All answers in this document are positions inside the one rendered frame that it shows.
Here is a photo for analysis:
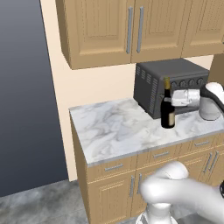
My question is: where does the silver base cupboard handle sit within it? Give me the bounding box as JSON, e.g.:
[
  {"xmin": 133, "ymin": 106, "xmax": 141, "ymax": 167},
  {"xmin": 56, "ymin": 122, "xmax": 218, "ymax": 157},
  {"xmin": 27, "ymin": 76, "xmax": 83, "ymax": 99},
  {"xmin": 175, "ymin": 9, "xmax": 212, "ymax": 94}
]
[
  {"xmin": 202, "ymin": 151, "xmax": 214, "ymax": 175},
  {"xmin": 208, "ymin": 150, "xmax": 220, "ymax": 173},
  {"xmin": 129, "ymin": 175, "xmax": 136, "ymax": 198},
  {"xmin": 136, "ymin": 173, "xmax": 144, "ymax": 195}
]

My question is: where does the dark wine bottle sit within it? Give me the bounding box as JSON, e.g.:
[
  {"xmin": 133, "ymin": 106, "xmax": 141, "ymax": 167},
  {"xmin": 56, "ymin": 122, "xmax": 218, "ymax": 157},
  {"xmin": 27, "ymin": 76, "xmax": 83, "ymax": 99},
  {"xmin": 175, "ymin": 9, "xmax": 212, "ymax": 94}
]
[{"xmin": 160, "ymin": 76, "xmax": 177, "ymax": 130}]

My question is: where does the tan drawer front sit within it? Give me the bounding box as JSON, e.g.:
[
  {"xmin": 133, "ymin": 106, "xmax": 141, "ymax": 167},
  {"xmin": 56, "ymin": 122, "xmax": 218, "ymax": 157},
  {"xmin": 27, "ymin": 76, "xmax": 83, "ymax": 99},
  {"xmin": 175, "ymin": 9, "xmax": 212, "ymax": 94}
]
[
  {"xmin": 213, "ymin": 131, "xmax": 224, "ymax": 147},
  {"xmin": 177, "ymin": 134, "xmax": 217, "ymax": 158},
  {"xmin": 136, "ymin": 144, "xmax": 179, "ymax": 170},
  {"xmin": 86, "ymin": 155, "xmax": 138, "ymax": 185}
]

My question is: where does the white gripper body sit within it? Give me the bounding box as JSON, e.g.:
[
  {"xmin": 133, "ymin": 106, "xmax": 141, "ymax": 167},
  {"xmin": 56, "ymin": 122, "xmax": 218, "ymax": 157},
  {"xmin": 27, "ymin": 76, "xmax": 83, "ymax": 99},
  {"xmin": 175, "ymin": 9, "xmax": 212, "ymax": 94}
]
[{"xmin": 171, "ymin": 88, "xmax": 191, "ymax": 108}]

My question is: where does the silver drawer handle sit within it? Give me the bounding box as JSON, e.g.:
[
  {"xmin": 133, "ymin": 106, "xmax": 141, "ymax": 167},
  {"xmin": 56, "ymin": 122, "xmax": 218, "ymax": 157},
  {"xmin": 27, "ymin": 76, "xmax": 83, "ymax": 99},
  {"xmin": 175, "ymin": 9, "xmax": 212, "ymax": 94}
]
[
  {"xmin": 103, "ymin": 163, "xmax": 125, "ymax": 172},
  {"xmin": 152, "ymin": 150, "xmax": 171, "ymax": 159},
  {"xmin": 193, "ymin": 140, "xmax": 211, "ymax": 147}
]

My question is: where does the tan wall cupboard door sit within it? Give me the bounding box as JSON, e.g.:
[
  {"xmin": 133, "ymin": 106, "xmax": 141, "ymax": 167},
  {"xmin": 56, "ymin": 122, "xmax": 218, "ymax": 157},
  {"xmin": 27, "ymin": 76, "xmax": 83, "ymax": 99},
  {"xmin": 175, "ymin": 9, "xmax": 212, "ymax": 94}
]
[
  {"xmin": 130, "ymin": 0, "xmax": 193, "ymax": 64},
  {"xmin": 62, "ymin": 0, "xmax": 137, "ymax": 70},
  {"xmin": 180, "ymin": 0, "xmax": 224, "ymax": 59}
]

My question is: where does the dark grey toaster oven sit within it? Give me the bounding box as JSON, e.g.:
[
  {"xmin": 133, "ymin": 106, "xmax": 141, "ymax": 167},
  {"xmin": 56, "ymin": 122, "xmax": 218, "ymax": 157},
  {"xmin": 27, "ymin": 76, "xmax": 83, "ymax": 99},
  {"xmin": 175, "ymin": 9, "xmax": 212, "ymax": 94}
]
[{"xmin": 133, "ymin": 58, "xmax": 211, "ymax": 120}]

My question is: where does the silver wall cupboard handle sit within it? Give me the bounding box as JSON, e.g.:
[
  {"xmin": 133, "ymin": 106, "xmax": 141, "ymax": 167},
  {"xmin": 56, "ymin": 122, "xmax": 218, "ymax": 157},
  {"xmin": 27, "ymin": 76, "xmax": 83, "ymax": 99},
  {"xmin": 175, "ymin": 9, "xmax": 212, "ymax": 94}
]
[
  {"xmin": 125, "ymin": 5, "xmax": 134, "ymax": 55},
  {"xmin": 136, "ymin": 5, "xmax": 145, "ymax": 54}
]

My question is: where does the tan tall cabinet panel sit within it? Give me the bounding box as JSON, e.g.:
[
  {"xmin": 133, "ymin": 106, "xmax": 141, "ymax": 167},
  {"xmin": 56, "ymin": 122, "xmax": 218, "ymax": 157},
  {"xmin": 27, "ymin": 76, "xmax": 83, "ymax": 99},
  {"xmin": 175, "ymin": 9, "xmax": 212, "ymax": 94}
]
[{"xmin": 207, "ymin": 53, "xmax": 224, "ymax": 87}]

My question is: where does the tan base cupboard door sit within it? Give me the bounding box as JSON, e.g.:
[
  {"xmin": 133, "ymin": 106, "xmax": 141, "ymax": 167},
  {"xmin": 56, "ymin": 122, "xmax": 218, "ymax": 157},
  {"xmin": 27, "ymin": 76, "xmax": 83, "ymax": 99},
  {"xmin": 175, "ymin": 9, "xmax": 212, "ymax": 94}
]
[
  {"xmin": 87, "ymin": 171, "xmax": 137, "ymax": 224},
  {"xmin": 177, "ymin": 148, "xmax": 215, "ymax": 185},
  {"xmin": 130, "ymin": 163, "xmax": 177, "ymax": 219},
  {"xmin": 207, "ymin": 146, "xmax": 224, "ymax": 188}
]

